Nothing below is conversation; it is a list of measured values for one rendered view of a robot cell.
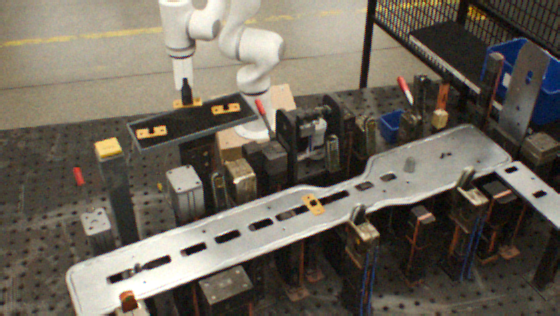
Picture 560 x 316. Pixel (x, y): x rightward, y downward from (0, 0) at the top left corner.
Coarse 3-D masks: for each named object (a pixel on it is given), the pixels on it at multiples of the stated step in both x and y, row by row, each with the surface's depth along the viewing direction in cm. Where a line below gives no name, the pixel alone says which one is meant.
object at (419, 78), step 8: (416, 80) 201; (424, 80) 199; (416, 88) 203; (424, 88) 204; (416, 96) 204; (424, 96) 205; (416, 104) 206; (424, 104) 207; (416, 112) 207; (424, 112) 209; (416, 120) 209
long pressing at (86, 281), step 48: (432, 144) 210; (480, 144) 210; (288, 192) 193; (336, 192) 193; (384, 192) 193; (432, 192) 193; (144, 240) 178; (192, 240) 179; (240, 240) 179; (288, 240) 179; (96, 288) 166; (144, 288) 166
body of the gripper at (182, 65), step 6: (168, 54) 177; (192, 54) 177; (174, 60) 175; (180, 60) 175; (186, 60) 175; (174, 66) 176; (180, 66) 176; (186, 66) 176; (174, 72) 178; (180, 72) 177; (186, 72) 177; (180, 78) 178; (192, 78) 180; (180, 84) 179; (192, 84) 180
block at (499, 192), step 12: (492, 192) 196; (504, 192) 196; (492, 204) 196; (504, 204) 193; (492, 216) 198; (504, 216) 197; (492, 228) 200; (480, 240) 207; (492, 240) 205; (480, 252) 210; (492, 252) 210
